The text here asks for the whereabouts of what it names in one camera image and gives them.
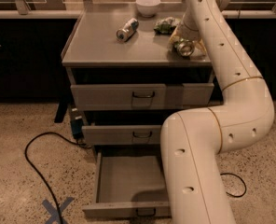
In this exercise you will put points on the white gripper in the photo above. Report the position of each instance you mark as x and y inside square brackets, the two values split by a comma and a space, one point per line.
[186, 34]

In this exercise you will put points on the green soda can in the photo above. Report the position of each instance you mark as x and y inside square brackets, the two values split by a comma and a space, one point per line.
[184, 47]

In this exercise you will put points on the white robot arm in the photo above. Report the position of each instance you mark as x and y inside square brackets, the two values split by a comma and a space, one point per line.
[190, 139]

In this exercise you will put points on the blue white soda can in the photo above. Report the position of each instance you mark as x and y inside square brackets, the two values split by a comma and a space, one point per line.
[127, 30]

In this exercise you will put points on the grey top drawer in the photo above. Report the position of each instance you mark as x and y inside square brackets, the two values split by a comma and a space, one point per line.
[105, 97]

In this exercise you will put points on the grey drawer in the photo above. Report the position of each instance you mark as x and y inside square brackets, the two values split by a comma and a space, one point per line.
[122, 135]
[105, 97]
[128, 183]

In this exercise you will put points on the grey drawer cabinet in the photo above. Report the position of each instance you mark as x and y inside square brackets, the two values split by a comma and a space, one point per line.
[94, 56]

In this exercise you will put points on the grey middle drawer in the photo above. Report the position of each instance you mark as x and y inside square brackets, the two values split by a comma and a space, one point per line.
[122, 135]

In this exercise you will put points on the grey bottom drawer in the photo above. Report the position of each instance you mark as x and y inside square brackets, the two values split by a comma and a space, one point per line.
[128, 183]

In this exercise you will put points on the green crumpled chip bag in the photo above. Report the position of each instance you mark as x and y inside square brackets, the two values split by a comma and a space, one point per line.
[166, 26]

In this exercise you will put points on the white ceramic bowl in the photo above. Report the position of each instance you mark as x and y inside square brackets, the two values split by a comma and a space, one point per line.
[147, 8]

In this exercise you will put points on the blue power box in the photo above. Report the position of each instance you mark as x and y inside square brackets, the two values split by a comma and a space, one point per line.
[76, 123]

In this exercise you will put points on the blue tape cross mark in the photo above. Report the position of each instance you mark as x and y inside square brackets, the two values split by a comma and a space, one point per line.
[53, 212]

